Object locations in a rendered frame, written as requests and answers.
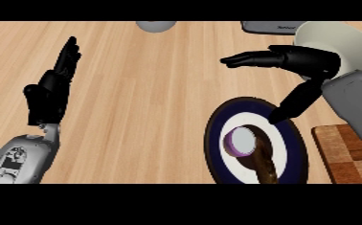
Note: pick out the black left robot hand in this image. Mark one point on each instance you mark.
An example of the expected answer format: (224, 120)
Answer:
(48, 98)

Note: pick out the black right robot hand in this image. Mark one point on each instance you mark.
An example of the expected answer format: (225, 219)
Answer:
(306, 61)

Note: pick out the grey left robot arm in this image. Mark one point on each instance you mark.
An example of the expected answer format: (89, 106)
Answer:
(26, 158)

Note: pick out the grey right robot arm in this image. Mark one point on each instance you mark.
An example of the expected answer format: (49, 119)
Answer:
(348, 98)

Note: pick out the navy and white plate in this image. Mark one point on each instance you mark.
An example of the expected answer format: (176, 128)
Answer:
(292, 139)

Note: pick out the grey flat appliance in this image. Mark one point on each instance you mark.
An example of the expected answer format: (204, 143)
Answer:
(271, 27)

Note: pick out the checkered wooden cutting board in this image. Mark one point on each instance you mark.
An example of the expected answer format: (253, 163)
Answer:
(342, 153)

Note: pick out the grey round object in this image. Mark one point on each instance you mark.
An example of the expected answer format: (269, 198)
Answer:
(157, 26)

